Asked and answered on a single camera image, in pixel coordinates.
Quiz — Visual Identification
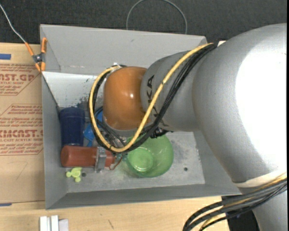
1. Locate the black cylinder on white bracket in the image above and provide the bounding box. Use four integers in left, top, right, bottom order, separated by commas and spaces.
149, 127, 169, 140

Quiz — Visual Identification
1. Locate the dark blue cylinder can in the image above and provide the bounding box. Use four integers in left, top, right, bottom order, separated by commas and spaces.
59, 107, 86, 147

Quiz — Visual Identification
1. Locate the grey metal bin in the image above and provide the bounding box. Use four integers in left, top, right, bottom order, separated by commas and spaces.
39, 24, 242, 210

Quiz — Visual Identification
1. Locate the clear green plastic cup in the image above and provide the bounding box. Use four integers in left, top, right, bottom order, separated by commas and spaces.
121, 133, 175, 179

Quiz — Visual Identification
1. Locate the small yellow-green toy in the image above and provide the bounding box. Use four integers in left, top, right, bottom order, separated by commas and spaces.
65, 167, 83, 183

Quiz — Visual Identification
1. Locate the blue plastic piece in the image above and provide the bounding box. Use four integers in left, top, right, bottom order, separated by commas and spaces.
83, 106, 104, 147

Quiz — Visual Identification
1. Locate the brown cardboard board red print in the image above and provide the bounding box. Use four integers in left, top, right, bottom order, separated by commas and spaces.
0, 42, 46, 205

